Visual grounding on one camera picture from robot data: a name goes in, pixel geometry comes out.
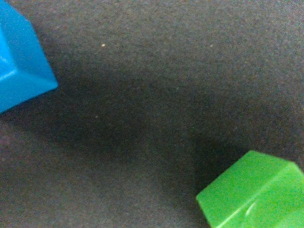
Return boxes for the green block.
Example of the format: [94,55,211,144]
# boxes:
[196,151,304,228]

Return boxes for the black tablecloth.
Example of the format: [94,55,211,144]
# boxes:
[0,0,304,228]

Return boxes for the blue toy block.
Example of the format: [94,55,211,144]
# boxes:
[0,0,58,113]

